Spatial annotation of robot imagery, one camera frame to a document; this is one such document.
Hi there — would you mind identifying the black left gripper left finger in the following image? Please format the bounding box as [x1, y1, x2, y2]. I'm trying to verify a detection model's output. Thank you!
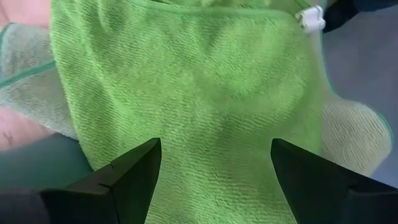
[40, 138, 162, 224]

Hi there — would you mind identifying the green microfiber towel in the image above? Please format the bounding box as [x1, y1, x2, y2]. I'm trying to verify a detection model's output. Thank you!
[0, 0, 394, 224]

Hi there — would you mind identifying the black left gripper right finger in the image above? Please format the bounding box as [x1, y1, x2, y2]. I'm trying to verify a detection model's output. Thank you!
[270, 138, 398, 224]

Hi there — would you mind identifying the silver metal bracket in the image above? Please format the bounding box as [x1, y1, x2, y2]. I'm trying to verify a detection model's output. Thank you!
[294, 5, 326, 34]

